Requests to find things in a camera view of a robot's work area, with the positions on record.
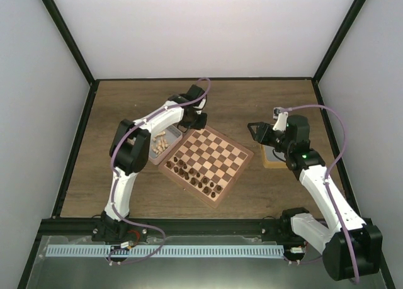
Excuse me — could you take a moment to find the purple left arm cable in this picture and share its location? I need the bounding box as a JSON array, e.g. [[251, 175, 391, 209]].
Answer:
[[106, 77, 211, 264]]

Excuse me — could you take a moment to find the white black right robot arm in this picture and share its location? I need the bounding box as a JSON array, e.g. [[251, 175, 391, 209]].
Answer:
[[247, 112, 383, 281]]

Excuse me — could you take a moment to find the wooden chess board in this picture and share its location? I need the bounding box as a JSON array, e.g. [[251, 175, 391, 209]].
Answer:
[[159, 126, 254, 208]]

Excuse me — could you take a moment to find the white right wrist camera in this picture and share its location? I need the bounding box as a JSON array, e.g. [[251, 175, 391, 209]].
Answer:
[[273, 107, 288, 120]]

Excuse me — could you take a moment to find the pink metal tin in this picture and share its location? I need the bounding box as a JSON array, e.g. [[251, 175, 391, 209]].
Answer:
[[149, 125, 183, 165]]

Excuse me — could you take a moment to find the yellow bear tin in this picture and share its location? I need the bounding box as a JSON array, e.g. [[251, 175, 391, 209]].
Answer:
[[260, 145, 288, 169]]

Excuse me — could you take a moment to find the black aluminium frame rail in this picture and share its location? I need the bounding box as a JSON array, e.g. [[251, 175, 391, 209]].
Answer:
[[38, 218, 299, 242]]

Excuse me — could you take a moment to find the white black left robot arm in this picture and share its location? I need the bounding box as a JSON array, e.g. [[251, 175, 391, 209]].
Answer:
[[94, 79, 211, 241]]

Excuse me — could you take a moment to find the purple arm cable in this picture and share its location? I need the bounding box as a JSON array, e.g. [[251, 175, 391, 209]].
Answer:
[[283, 103, 361, 285], [106, 77, 211, 264]]

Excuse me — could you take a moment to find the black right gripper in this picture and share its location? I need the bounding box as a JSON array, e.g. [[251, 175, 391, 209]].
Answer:
[[247, 122, 292, 154]]

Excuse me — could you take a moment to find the light blue slotted cable duct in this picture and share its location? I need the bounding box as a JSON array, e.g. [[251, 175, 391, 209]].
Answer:
[[45, 244, 284, 259]]

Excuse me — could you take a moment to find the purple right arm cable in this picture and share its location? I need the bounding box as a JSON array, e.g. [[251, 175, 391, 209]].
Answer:
[[283, 103, 361, 285]]

